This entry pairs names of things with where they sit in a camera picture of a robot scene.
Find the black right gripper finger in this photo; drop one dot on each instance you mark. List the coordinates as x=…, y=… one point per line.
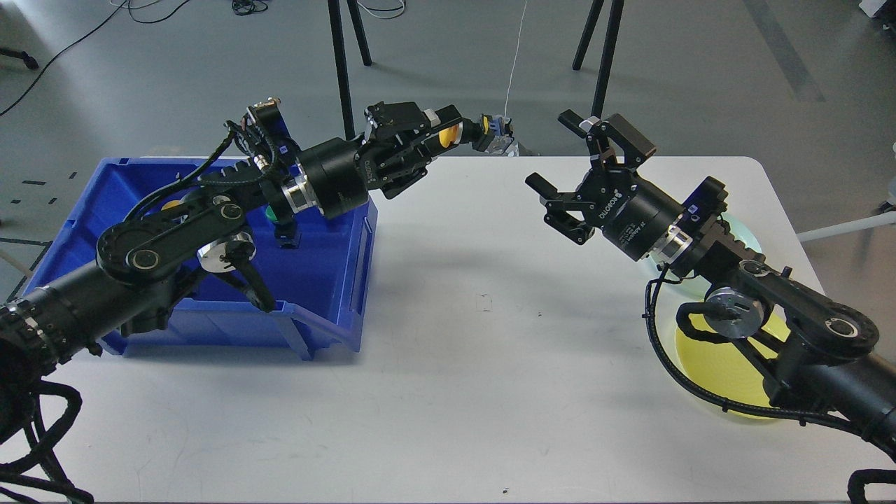
x=560, y=207
x=616, y=147

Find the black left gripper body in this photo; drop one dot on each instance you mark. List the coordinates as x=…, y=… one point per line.
x=337, y=176

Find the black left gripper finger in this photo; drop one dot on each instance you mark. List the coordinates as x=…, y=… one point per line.
x=399, y=172
x=405, y=124

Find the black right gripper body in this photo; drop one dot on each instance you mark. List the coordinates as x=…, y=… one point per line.
x=632, y=213

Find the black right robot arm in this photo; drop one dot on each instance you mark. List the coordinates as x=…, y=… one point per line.
x=816, y=356

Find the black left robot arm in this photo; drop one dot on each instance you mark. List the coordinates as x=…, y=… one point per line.
x=176, y=236

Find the green push button back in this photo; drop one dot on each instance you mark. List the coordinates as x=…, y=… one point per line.
x=285, y=230

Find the light green plate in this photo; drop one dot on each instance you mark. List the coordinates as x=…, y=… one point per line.
x=738, y=234

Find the yellow plate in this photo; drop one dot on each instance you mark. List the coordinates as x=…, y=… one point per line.
x=721, y=369

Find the blue plastic storage bin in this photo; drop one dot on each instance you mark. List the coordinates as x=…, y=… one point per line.
x=319, y=287

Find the black tripod legs right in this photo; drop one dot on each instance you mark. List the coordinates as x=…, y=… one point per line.
x=615, y=16

